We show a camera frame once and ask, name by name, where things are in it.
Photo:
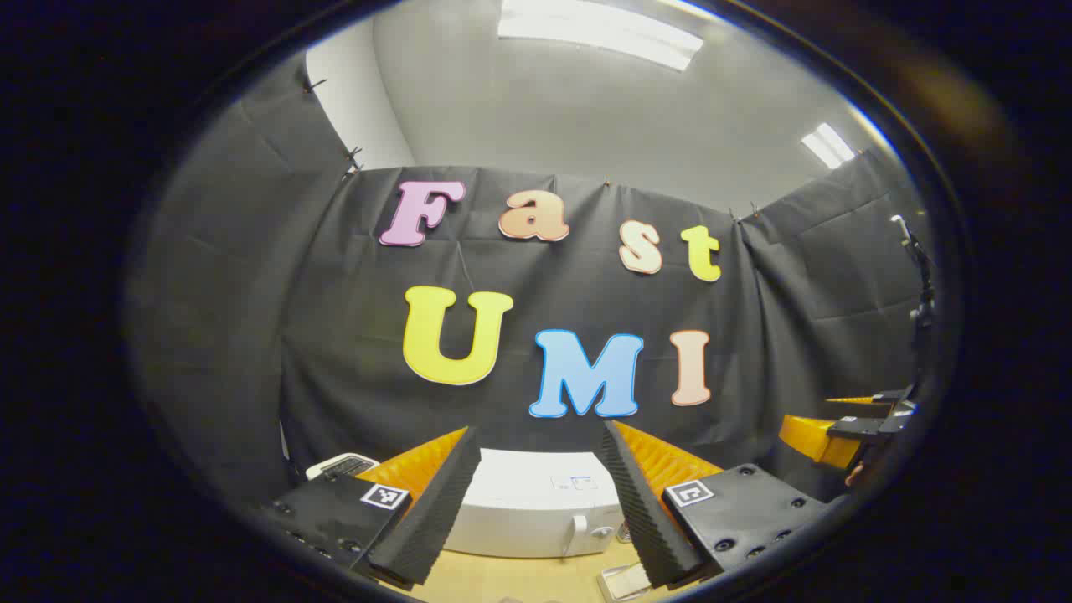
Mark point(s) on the long ceiling light panel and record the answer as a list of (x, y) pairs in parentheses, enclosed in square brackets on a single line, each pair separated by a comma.
[(599, 29)]

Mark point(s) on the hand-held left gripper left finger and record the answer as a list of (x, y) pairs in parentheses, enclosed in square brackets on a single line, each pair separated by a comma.
[(431, 511)]

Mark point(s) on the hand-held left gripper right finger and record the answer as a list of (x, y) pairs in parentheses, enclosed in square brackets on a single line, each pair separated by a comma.
[(645, 511)]

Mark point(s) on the white toaster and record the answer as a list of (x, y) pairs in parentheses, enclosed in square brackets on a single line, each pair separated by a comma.
[(339, 465)]

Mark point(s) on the small ceiling light panel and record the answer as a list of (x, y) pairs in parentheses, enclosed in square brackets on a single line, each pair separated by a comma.
[(827, 145)]

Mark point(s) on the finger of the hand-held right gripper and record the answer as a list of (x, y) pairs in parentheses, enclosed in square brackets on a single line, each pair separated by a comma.
[(879, 399), (863, 429)]

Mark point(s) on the white microwave oven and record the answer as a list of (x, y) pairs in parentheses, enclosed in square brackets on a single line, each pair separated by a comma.
[(519, 502)]

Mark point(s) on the black backdrop cloth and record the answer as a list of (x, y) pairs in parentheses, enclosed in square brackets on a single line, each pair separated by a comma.
[(335, 318)]

